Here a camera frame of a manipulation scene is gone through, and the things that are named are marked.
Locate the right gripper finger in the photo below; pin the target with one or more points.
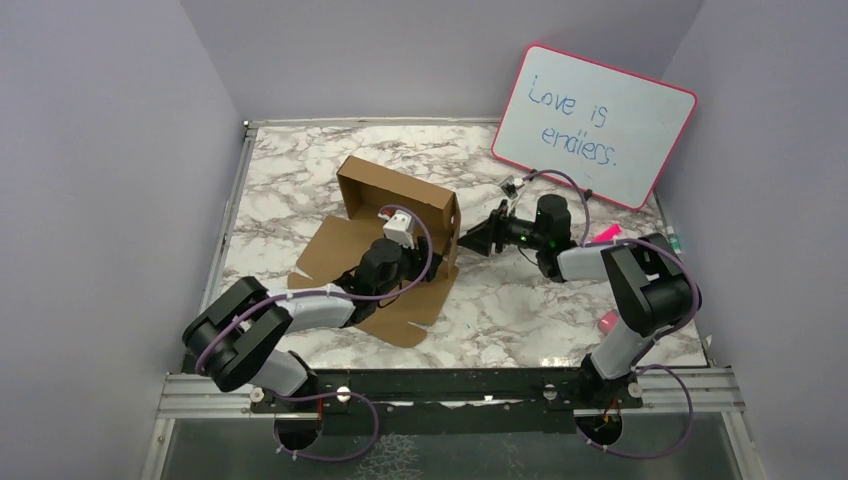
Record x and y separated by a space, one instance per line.
500 216
483 240

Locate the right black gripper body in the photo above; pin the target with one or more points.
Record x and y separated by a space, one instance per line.
523 233

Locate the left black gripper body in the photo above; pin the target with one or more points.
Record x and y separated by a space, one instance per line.
409 267

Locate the brown cardboard box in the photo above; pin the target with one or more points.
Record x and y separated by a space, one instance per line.
339 243

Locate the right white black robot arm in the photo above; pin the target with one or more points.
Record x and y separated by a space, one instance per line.
653 294

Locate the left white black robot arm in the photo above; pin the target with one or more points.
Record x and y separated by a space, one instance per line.
234 340

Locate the pink marker pen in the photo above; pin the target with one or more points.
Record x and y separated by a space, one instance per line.
609 234

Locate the pink eraser block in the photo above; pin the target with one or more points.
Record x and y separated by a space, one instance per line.
607 322

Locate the pink framed whiteboard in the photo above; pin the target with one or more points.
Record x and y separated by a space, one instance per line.
610 130

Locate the green capped marker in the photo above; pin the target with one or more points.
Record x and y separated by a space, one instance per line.
673 240

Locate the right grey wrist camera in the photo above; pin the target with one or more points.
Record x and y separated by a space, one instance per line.
512 187

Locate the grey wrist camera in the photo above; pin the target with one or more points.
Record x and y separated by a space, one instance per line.
512 187
399 227

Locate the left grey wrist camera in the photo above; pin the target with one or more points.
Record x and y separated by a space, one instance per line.
399 227

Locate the aluminium table frame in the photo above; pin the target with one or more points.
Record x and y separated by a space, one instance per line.
202 433

